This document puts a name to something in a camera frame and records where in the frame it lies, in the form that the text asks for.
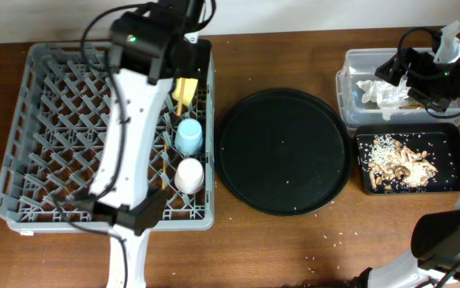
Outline right black camera cable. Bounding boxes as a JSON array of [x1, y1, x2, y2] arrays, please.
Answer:
[[396, 26, 460, 120]]

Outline yellow bowl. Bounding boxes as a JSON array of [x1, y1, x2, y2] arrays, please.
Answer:
[[172, 78, 198, 106]]

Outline clear plastic waste bin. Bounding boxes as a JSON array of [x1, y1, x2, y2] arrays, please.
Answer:
[[336, 48, 438, 130]]

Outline grey plastic dishwasher rack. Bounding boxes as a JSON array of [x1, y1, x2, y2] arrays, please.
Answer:
[[0, 42, 215, 235]]

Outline left black camera cable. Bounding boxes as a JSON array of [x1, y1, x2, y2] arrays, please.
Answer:
[[51, 0, 218, 288]]

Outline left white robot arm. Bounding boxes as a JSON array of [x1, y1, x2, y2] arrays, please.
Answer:
[[72, 1, 211, 287]]

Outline wooden chopstick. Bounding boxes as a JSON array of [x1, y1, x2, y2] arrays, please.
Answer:
[[161, 142, 169, 190], [177, 78, 185, 117]]

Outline light blue plastic cup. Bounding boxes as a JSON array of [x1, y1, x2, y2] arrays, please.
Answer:
[[174, 118, 202, 155]]

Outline black rectangular waste tray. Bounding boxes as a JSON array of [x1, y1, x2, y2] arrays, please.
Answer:
[[355, 123, 460, 195]]

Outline round black serving tray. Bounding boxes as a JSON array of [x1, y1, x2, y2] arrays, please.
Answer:
[[214, 88, 353, 216]]

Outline pink plastic cup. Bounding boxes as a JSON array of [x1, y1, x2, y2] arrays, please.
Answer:
[[174, 158, 205, 194]]

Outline black camera cable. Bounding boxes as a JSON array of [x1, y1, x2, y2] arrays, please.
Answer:
[[396, 26, 460, 120], [51, 0, 218, 288]]

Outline white paper napkin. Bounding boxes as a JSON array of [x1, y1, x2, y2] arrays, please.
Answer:
[[354, 79, 412, 121]]

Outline golden brown food scraps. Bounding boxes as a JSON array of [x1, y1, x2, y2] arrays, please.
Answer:
[[358, 134, 438, 194]]

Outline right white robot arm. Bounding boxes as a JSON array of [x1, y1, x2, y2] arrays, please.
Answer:
[[349, 27, 460, 288]]

